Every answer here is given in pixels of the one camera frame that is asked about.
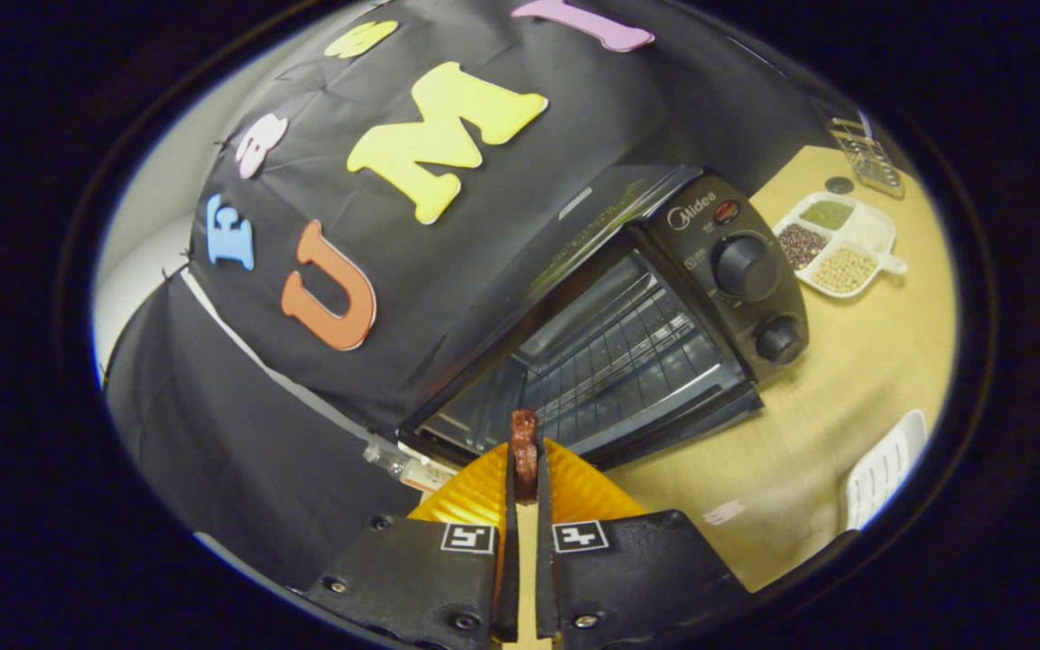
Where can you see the white rectangular plate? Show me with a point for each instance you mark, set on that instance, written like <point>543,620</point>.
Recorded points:
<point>886,469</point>

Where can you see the brown meat piece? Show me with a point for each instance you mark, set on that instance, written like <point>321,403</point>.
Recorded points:
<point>524,451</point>

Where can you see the clear glass bottle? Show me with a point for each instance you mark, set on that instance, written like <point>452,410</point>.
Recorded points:
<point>412,469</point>

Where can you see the white divided bean dish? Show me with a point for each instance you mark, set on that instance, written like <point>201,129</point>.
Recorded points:
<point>872,230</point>

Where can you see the small black round lid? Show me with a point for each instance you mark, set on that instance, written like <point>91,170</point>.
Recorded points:
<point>839,185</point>

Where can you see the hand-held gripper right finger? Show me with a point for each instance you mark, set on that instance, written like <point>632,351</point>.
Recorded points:
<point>545,578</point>

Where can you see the black toaster oven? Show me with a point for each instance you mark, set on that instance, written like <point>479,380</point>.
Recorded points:
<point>737,271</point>

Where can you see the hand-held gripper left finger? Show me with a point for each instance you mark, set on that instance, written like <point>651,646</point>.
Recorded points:
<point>508,578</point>

